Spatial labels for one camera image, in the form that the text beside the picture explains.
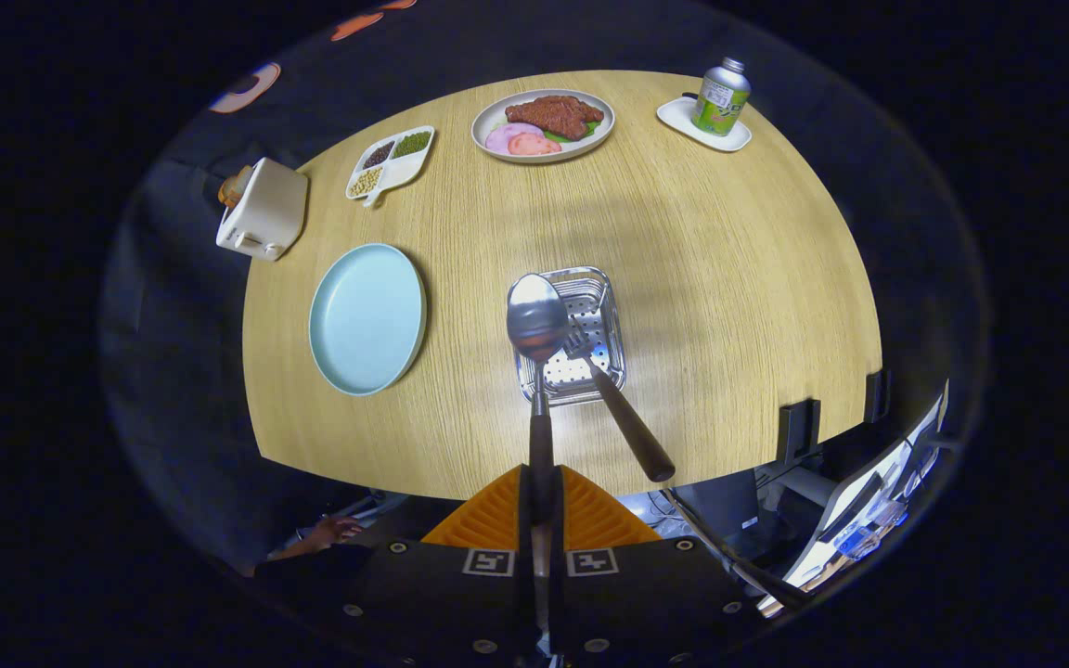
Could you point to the pile of green beans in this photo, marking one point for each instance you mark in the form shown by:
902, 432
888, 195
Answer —
412, 143

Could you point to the brown fried steak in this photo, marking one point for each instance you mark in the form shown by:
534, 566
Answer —
553, 116

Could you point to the computer monitor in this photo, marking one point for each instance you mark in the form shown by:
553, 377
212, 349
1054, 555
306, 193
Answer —
869, 501

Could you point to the pile of yellow soybeans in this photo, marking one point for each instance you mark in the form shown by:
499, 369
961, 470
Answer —
367, 182

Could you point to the white divided dish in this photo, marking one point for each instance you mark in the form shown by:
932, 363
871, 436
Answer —
405, 169

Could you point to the black table clamp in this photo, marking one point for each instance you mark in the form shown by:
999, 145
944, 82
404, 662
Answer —
799, 431
878, 396

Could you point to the cream white toaster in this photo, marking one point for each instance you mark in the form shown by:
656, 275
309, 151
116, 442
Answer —
265, 213

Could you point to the pink ham slices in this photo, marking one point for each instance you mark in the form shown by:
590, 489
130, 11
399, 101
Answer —
521, 141

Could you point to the toast slices in toaster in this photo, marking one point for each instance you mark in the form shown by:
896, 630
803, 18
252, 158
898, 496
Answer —
233, 186

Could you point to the small white tray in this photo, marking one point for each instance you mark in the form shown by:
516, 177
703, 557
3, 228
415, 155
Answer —
683, 121

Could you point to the light green round plate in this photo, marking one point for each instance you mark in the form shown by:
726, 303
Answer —
367, 320

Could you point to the round white meat plate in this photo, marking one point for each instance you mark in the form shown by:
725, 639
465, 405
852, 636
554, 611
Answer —
488, 116

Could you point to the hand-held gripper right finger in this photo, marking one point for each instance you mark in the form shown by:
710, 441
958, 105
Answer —
559, 538

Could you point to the pile of dark beans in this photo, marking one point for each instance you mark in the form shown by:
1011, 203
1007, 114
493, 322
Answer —
379, 154

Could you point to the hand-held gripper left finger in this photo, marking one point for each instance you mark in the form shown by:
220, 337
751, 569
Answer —
524, 533

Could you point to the green drink can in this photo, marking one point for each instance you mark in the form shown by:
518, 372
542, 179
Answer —
722, 97

